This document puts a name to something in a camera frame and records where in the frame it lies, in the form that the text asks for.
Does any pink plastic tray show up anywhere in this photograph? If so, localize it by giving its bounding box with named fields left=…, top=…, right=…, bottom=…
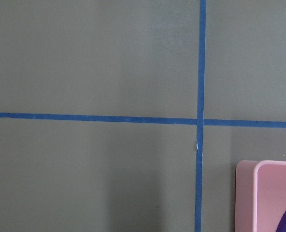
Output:
left=235, top=160, right=286, bottom=232

